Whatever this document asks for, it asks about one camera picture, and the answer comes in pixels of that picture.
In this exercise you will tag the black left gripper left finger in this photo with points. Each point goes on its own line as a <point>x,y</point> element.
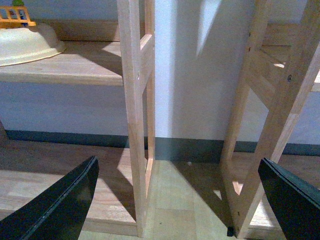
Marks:
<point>59,212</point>

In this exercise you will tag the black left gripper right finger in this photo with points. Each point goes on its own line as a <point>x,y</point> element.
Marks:
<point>294,202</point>

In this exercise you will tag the right wooden shelf unit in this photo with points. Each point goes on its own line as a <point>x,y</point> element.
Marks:
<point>284,93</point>

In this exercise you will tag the wooden shelf unit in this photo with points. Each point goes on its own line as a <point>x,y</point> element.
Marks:
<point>284,93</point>
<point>95,99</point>

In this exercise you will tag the cream plastic basin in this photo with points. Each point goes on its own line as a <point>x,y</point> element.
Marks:
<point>29,44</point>

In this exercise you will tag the left wooden shelf unit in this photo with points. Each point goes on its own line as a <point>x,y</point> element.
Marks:
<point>95,99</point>

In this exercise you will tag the orange toy fence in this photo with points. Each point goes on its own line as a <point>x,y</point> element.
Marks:
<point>12,17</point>

